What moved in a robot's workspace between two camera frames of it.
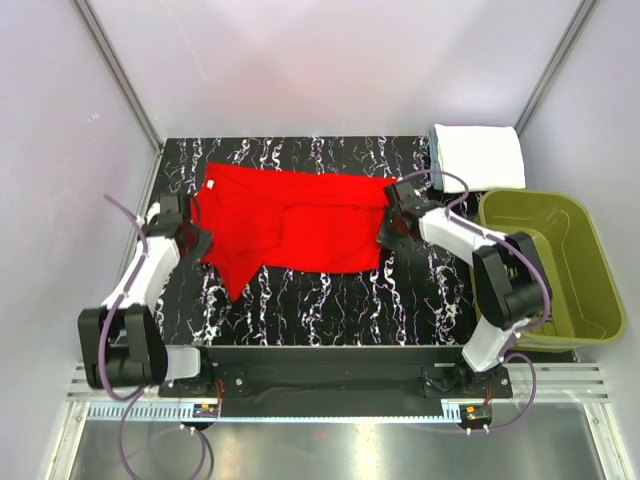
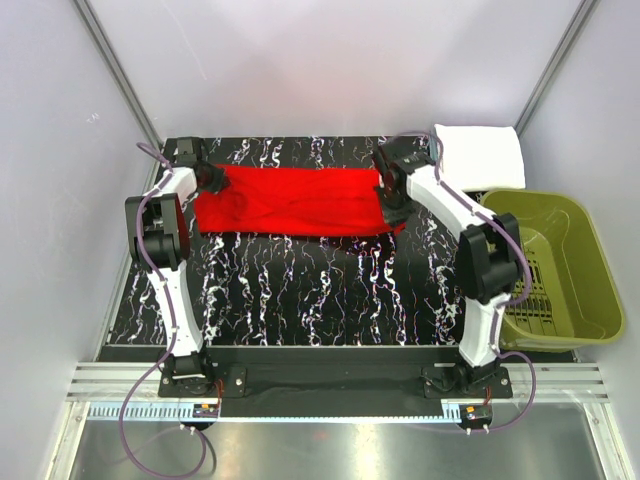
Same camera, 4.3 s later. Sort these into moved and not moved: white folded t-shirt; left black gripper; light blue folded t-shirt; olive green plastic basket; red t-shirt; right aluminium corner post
Moved: red t-shirt; left black gripper
Not moved: white folded t-shirt; right aluminium corner post; light blue folded t-shirt; olive green plastic basket
